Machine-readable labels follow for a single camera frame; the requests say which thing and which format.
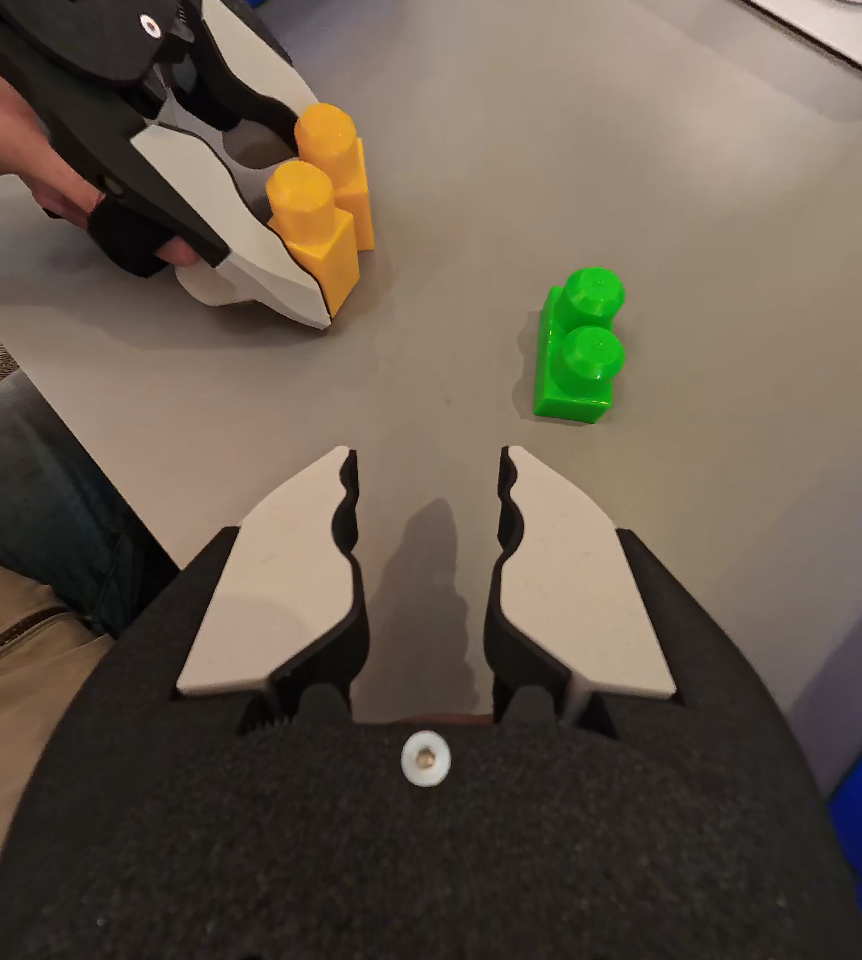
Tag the person's beige jacket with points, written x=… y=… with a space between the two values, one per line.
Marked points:
x=11 y=735

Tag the person's jeans leg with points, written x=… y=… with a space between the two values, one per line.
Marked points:
x=41 y=495

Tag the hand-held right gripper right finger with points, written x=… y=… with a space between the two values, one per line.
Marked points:
x=589 y=608

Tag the orange mega block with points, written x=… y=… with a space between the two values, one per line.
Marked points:
x=344 y=165
x=318 y=240

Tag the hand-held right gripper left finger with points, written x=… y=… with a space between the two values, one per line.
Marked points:
x=266 y=608

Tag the white board stand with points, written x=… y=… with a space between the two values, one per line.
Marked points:
x=851 y=30

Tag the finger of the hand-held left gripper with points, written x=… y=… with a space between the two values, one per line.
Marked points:
x=266 y=60
x=258 y=270

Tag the green mega block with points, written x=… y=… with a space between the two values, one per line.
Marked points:
x=578 y=360

